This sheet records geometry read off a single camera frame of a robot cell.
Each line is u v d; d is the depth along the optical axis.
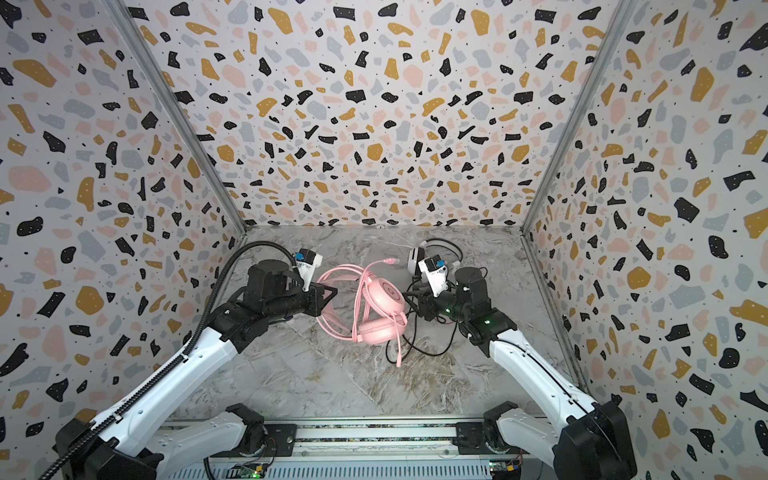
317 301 0.64
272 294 0.57
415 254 1.03
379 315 0.63
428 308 0.68
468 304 0.60
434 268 0.67
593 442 0.39
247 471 0.70
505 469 0.72
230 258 0.53
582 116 0.89
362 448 0.73
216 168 1.03
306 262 0.65
